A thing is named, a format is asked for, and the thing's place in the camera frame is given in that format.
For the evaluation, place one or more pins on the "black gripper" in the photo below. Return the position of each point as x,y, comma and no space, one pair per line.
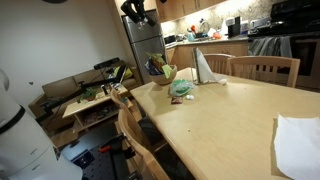
137,3

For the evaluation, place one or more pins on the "white marshmallow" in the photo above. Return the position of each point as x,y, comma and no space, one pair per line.
190,97

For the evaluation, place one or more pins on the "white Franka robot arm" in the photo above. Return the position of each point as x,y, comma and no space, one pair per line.
20,146

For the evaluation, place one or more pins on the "green marshmallow pack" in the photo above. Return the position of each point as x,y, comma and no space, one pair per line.
181,87

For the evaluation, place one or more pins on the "stainless steel refrigerator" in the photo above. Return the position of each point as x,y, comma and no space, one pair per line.
143,36

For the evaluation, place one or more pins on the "wooden upper kitchen cabinets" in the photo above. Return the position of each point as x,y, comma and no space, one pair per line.
173,8

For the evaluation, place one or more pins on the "wooden kitchen cabinets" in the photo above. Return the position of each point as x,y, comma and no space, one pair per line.
220,48
173,8

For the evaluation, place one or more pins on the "black toaster oven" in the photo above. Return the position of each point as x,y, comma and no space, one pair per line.
170,39

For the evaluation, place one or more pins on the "colourful snack packets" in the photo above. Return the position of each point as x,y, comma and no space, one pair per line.
156,63

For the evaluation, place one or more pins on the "teal container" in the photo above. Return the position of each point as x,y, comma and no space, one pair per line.
191,36

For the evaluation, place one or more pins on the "yellow green pillow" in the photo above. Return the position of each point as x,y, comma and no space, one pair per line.
128,73

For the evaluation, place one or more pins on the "dish rack with dishes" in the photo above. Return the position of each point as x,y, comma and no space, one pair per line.
201,33

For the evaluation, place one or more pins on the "wooden bowl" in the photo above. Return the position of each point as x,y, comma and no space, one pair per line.
163,80

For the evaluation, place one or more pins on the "metal napkin holder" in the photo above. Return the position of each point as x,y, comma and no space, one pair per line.
196,66

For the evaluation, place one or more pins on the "wooden chair with dark cushion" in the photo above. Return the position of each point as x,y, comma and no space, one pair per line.
116,98
150,163

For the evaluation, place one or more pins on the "wooden lower kitchen cabinets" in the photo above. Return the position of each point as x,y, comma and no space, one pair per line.
220,48

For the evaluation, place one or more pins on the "wooden slat back chair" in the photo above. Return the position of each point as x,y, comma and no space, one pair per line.
216,56
263,60

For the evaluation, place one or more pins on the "white napkin stack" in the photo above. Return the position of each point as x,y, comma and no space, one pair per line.
206,73

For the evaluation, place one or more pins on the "small potted green plant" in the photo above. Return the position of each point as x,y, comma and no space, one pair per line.
89,94

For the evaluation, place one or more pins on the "black coffee maker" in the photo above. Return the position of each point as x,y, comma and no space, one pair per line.
235,28

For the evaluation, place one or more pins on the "cluttered low wooden table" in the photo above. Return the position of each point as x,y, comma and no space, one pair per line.
60,86

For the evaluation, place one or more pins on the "crumpled white tissue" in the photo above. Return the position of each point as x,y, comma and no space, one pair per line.
222,81

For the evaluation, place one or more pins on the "wooden coffee table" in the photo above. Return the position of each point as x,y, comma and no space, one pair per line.
76,108

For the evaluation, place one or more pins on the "grey towel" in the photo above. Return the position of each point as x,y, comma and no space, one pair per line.
270,46

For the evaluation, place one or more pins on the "black kitchen stove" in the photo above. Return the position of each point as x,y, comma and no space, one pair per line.
306,56

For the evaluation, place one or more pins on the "white paper sheet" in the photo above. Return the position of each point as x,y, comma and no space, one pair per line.
296,150

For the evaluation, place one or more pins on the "black stereo camera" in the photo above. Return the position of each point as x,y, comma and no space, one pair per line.
106,63

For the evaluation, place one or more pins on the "black camera boom stand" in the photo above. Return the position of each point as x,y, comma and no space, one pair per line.
100,81

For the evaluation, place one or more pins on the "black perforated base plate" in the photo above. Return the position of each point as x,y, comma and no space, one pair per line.
93,166

